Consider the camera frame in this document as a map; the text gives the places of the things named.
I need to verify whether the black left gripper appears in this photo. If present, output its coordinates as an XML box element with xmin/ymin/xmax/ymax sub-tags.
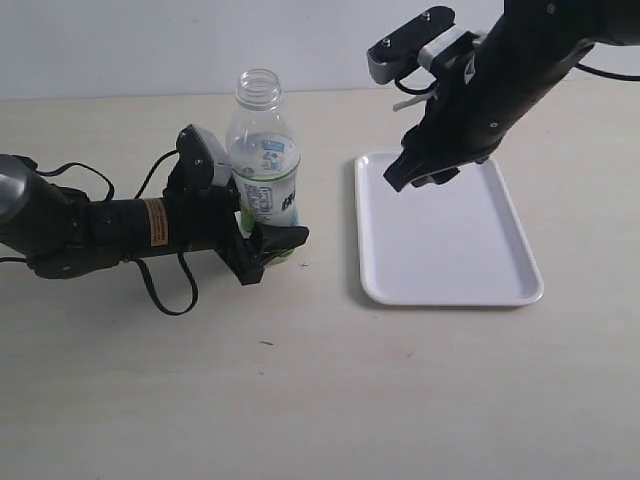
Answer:
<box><xmin>162</xmin><ymin>167</ymin><xmax>310</xmax><ymax>286</ymax></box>

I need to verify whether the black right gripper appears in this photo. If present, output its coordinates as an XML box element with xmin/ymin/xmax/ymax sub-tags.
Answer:
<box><xmin>383</xmin><ymin>29</ymin><xmax>530</xmax><ymax>192</ymax></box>

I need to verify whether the clear plastic drink bottle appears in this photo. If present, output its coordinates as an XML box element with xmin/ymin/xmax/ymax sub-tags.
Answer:
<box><xmin>225</xmin><ymin>68</ymin><xmax>301</xmax><ymax>234</ymax></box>

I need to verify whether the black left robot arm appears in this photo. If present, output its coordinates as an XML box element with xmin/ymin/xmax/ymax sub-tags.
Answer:
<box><xmin>1</xmin><ymin>154</ymin><xmax>309</xmax><ymax>285</ymax></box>

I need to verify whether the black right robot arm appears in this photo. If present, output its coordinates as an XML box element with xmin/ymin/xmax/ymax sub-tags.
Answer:
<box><xmin>367</xmin><ymin>1</ymin><xmax>639</xmax><ymax>192</ymax></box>

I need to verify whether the white rectangular plastic tray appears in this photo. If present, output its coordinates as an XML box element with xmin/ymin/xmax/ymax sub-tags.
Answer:
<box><xmin>354</xmin><ymin>152</ymin><xmax>544</xmax><ymax>308</ymax></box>

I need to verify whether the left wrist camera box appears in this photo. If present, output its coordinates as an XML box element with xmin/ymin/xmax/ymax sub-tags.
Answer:
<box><xmin>176</xmin><ymin>124</ymin><xmax>232</xmax><ymax>190</ymax></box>

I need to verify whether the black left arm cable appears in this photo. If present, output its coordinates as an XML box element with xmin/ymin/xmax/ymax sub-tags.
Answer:
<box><xmin>0</xmin><ymin>149</ymin><xmax>199</xmax><ymax>316</ymax></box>

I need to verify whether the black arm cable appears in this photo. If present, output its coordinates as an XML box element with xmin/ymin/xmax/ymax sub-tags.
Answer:
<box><xmin>0</xmin><ymin>149</ymin><xmax>199</xmax><ymax>316</ymax></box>
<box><xmin>574</xmin><ymin>59</ymin><xmax>640</xmax><ymax>81</ymax></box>

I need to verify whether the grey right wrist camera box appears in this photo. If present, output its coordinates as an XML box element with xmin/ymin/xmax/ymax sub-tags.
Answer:
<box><xmin>366</xmin><ymin>5</ymin><xmax>483</xmax><ymax>85</ymax></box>

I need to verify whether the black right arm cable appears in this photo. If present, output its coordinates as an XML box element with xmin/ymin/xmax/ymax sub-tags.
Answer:
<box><xmin>574</xmin><ymin>59</ymin><xmax>640</xmax><ymax>81</ymax></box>

